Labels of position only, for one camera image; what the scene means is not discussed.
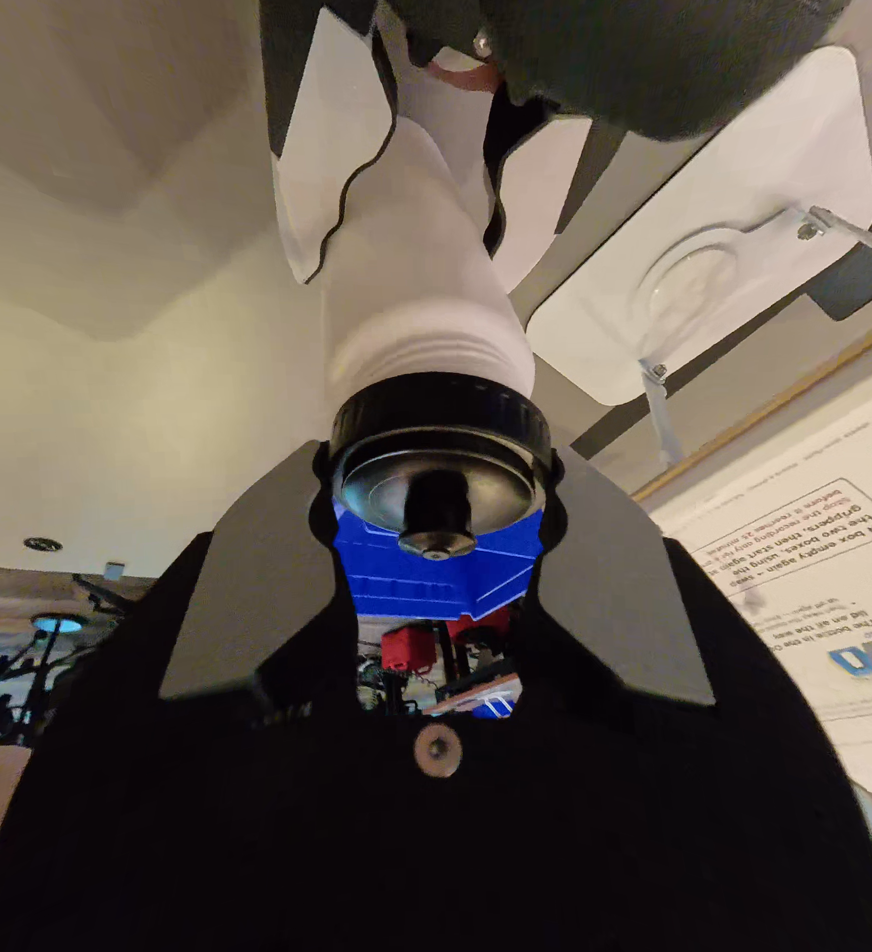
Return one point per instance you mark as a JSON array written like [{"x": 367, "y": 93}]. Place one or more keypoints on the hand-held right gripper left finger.
[{"x": 250, "y": 588}]

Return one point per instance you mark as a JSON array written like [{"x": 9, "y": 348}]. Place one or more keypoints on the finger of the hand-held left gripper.
[
  {"x": 540, "y": 194},
  {"x": 325, "y": 149}
]

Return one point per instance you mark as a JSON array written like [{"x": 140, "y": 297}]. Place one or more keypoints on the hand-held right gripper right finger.
[{"x": 622, "y": 595}]

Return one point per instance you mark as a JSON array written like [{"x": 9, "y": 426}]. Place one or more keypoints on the white bottle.
[{"x": 429, "y": 283}]

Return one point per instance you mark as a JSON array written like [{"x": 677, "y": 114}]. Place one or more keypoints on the blue plastic bin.
[{"x": 436, "y": 563}]

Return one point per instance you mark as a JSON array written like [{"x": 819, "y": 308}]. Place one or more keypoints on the black bottle lid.
[{"x": 439, "y": 476}]

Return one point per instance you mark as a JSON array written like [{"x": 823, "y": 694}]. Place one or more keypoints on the clear round stand foot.
[{"x": 689, "y": 283}]

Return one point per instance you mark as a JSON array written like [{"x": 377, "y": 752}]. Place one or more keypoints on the red container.
[{"x": 421, "y": 647}]

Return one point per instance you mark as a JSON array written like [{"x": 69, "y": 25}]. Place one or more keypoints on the printed paper sheet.
[{"x": 808, "y": 580}]

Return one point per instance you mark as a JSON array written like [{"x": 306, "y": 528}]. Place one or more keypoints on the black round base pole stand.
[{"x": 57, "y": 625}]

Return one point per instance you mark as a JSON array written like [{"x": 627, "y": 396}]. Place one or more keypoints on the wooden display board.
[{"x": 778, "y": 402}]

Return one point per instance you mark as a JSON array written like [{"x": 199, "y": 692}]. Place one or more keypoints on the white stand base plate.
[{"x": 793, "y": 164}]

